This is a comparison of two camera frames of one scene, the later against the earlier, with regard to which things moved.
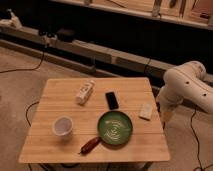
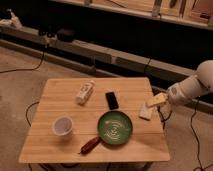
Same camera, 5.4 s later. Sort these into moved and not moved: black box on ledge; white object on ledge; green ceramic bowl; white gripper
Moved: white gripper
Not moved: black box on ledge; green ceramic bowl; white object on ledge
